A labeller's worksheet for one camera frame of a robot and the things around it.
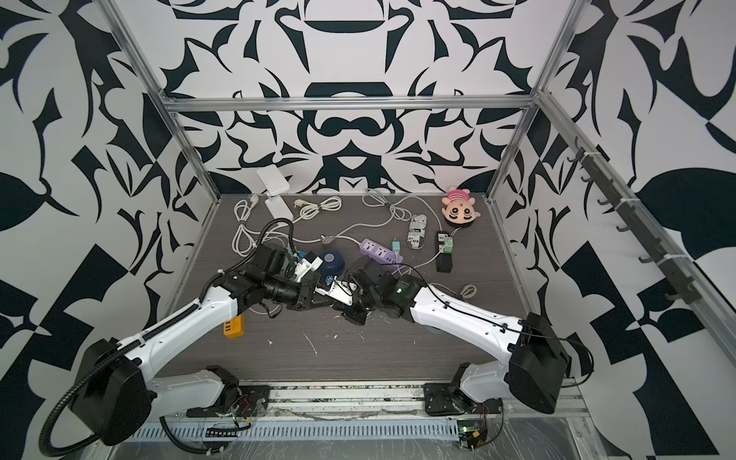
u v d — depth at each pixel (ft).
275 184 2.94
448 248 3.22
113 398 1.31
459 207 3.48
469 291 3.01
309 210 3.67
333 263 2.90
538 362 1.33
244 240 3.48
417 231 3.47
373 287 1.89
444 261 3.23
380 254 3.28
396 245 3.33
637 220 1.80
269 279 2.17
